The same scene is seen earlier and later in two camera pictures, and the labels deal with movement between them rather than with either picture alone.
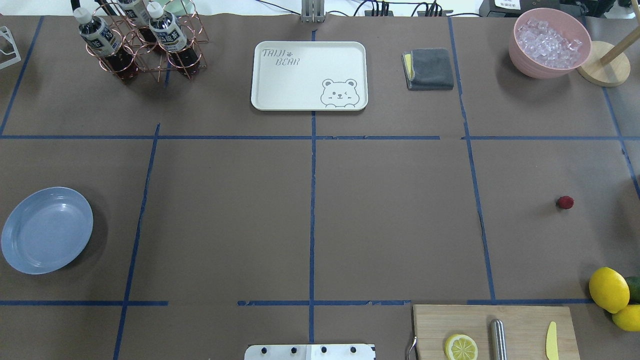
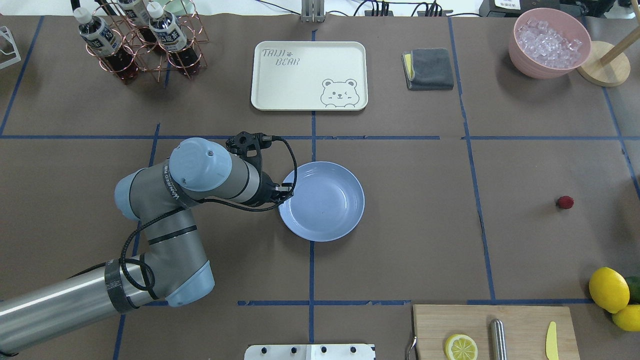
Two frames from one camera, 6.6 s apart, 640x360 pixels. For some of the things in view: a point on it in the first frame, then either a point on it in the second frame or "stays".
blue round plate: [46, 229] to [328, 203]
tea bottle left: [104, 42] stays
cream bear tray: [305, 76] stays
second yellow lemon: [628, 318] stays
